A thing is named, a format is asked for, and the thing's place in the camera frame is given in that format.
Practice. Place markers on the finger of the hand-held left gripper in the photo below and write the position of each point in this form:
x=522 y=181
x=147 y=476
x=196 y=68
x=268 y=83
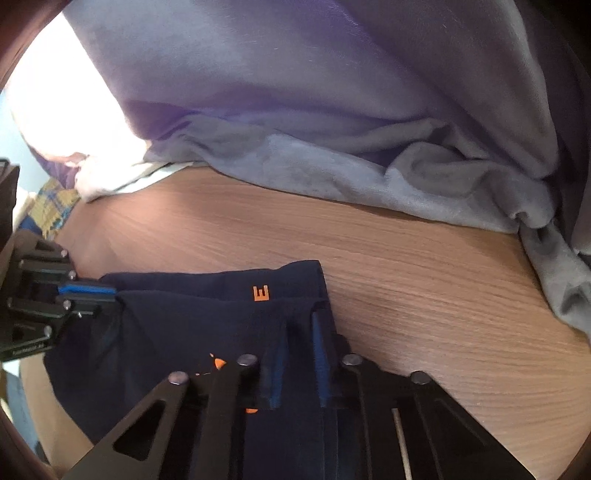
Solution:
x=87 y=289
x=78 y=305

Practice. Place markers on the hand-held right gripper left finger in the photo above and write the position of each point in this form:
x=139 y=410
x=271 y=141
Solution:
x=276 y=378

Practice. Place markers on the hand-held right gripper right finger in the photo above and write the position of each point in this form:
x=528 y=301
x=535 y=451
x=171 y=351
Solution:
x=322 y=369

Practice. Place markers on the dark navy pants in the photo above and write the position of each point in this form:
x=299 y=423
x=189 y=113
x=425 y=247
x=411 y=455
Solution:
x=184 y=323

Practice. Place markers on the yellow blue plaid cloth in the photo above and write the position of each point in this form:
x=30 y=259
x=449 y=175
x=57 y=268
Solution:
x=53 y=207

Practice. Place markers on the white cloth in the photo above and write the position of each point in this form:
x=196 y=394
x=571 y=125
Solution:
x=108 y=177

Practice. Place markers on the grey purple curtain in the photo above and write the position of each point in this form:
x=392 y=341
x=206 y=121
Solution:
x=323 y=115

